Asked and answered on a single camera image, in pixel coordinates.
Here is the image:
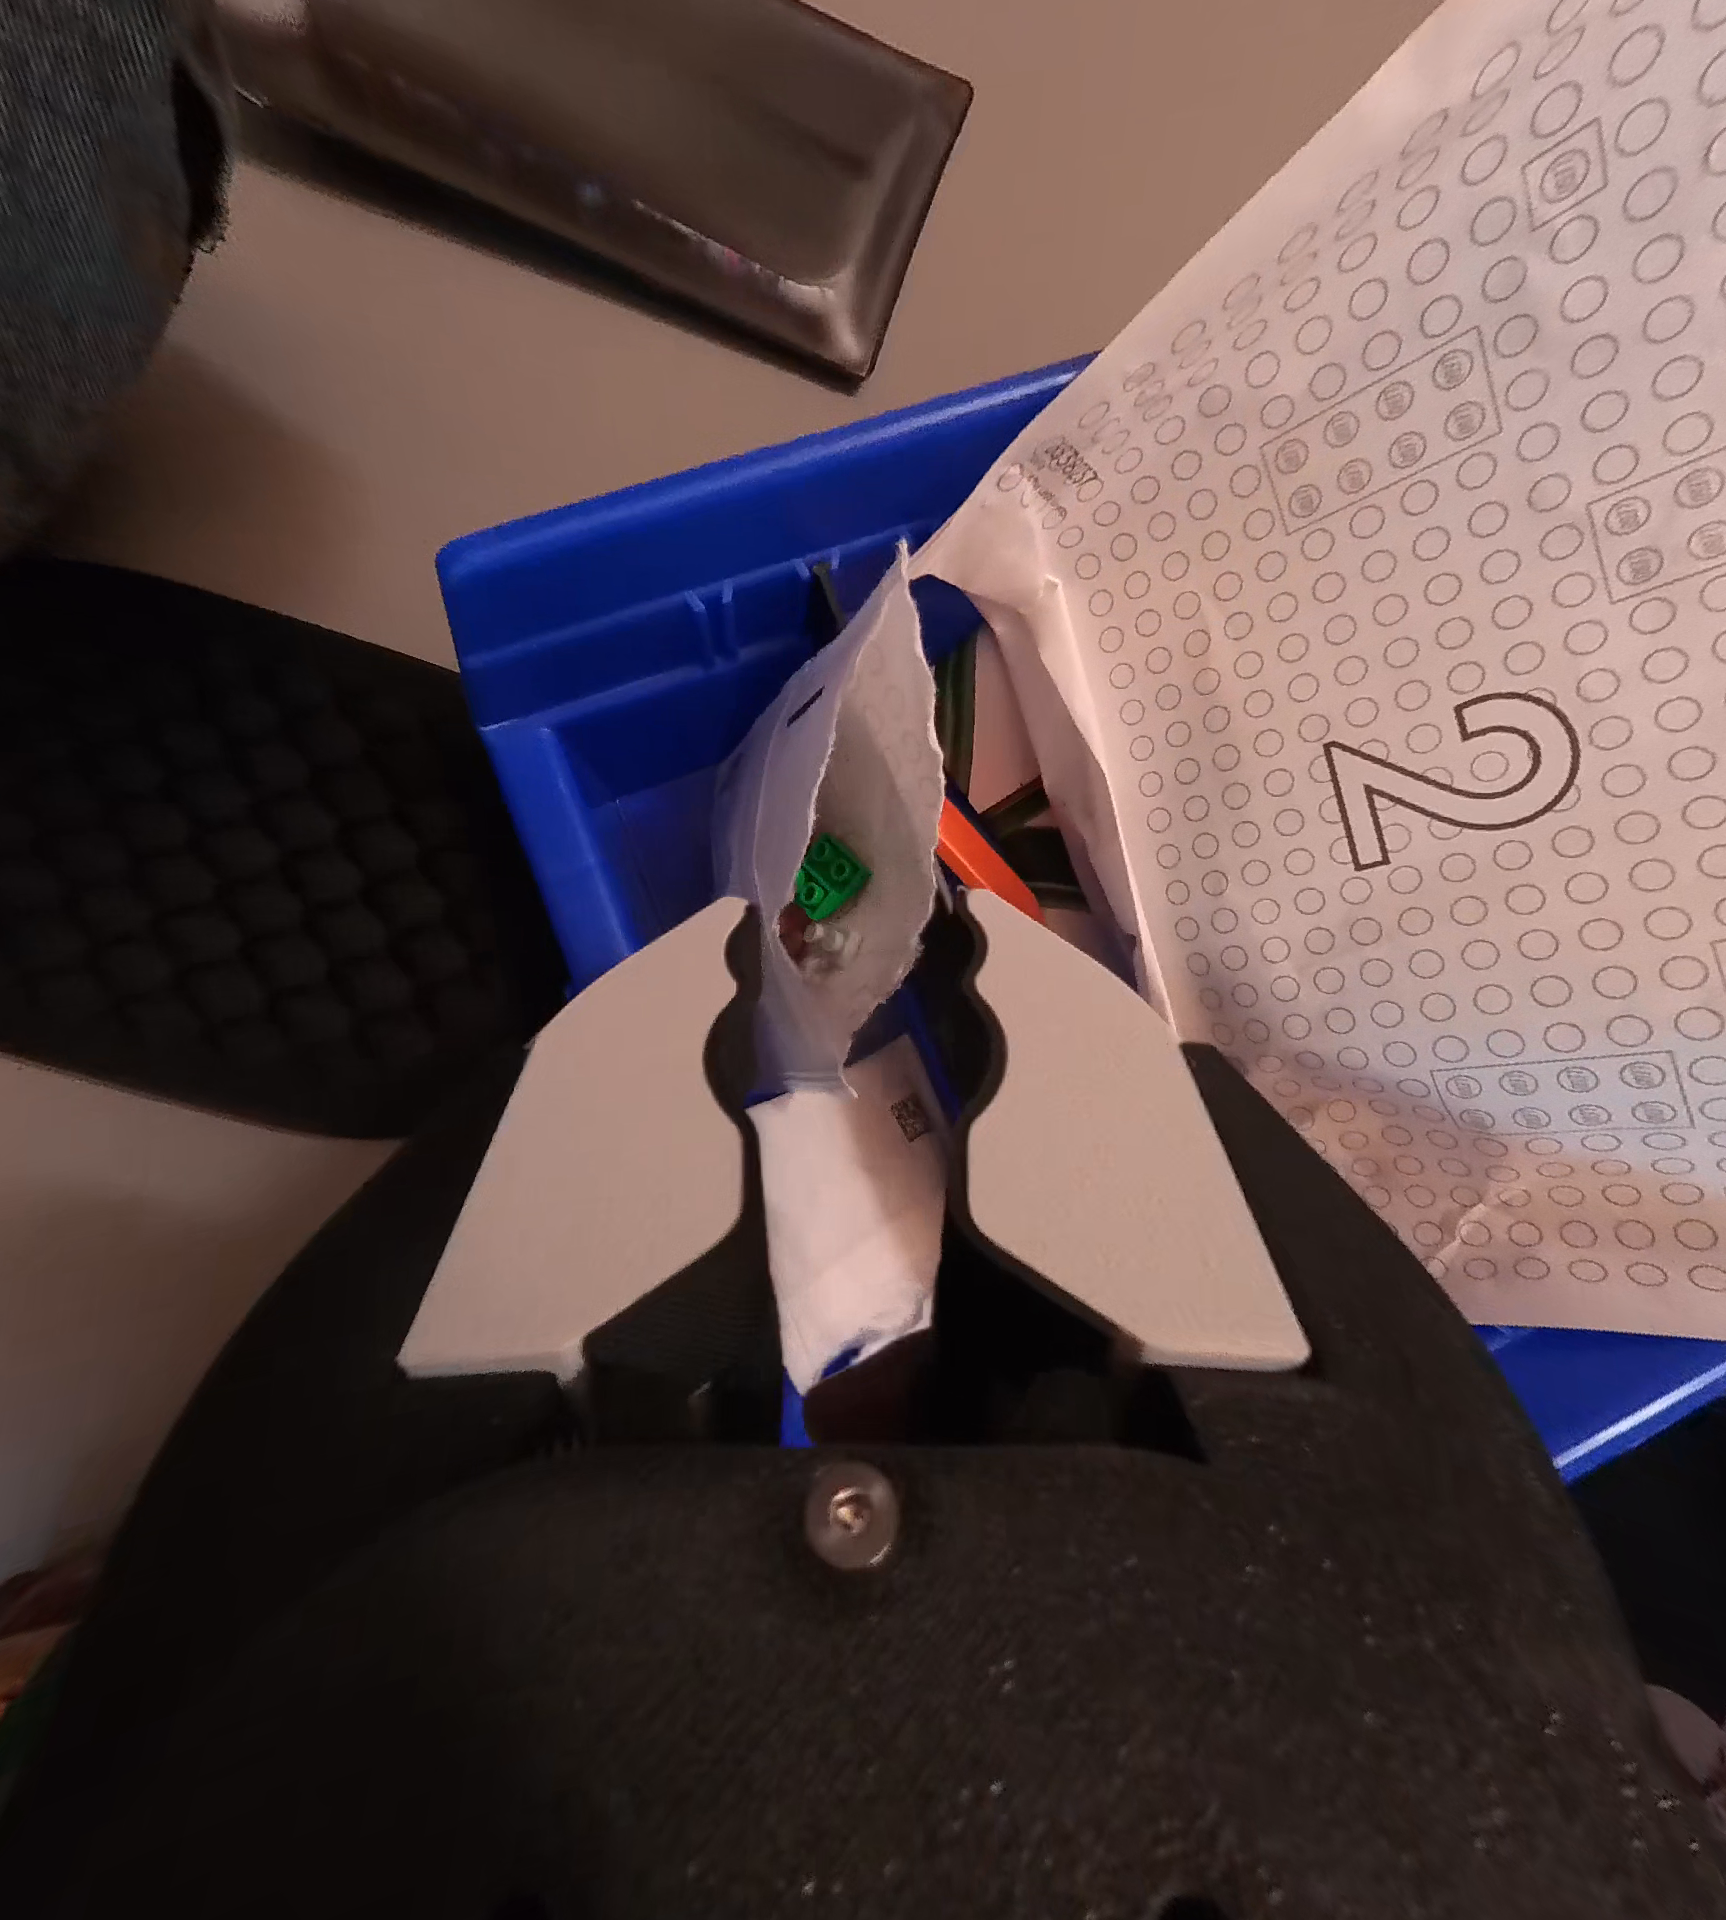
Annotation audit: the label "small torn white paper bag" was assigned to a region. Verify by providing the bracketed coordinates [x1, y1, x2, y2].
[712, 536, 966, 1392]

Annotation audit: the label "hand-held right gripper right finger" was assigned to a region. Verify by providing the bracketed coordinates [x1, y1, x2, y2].
[950, 887, 1315, 1374]

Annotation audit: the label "bright green lego plate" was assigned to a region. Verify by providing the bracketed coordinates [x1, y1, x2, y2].
[790, 832, 874, 921]

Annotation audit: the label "dark leather pouch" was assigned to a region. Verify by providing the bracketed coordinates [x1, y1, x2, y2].
[209, 0, 980, 396]

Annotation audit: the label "dark lego stem pieces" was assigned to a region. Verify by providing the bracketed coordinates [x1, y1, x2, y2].
[942, 621, 1094, 901]

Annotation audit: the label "large white paper bag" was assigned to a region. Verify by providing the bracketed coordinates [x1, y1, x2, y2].
[903, 0, 1726, 1356]

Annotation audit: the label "orange lego brick separator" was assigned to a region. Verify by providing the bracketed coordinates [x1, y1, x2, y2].
[934, 794, 1033, 911]

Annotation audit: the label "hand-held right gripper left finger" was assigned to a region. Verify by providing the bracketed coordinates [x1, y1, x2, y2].
[393, 896, 769, 1381]

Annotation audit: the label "orchid lego set box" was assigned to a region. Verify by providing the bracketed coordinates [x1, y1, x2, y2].
[1549, 1386, 1726, 1920]

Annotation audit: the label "blue plastic bin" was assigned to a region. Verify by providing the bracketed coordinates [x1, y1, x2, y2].
[433, 354, 1726, 1482]

